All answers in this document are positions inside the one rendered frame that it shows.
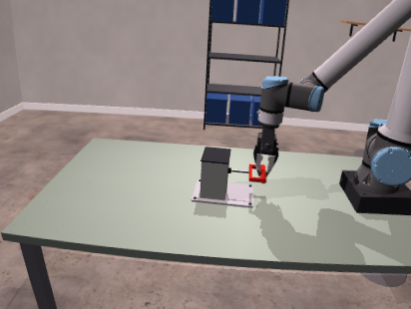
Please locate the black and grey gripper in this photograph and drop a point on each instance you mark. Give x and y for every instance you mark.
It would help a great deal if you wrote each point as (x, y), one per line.
(258, 156)

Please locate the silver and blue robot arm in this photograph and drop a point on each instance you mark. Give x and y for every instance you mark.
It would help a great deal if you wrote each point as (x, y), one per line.
(391, 154)

